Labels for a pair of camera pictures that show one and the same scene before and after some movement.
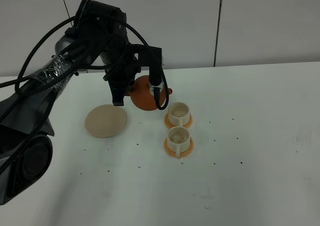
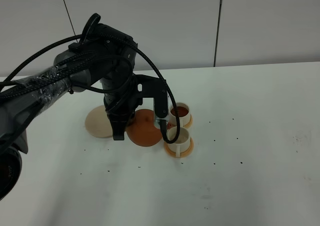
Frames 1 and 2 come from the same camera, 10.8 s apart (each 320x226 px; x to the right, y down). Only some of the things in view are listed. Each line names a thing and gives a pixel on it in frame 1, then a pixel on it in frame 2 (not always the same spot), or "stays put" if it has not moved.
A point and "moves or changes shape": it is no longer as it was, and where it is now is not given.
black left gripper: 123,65 to 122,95
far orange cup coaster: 168,125 stays put
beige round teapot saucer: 106,121 stays put
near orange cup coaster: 182,154 stays put
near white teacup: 178,140 stays put
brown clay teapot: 141,96 moves or changes shape
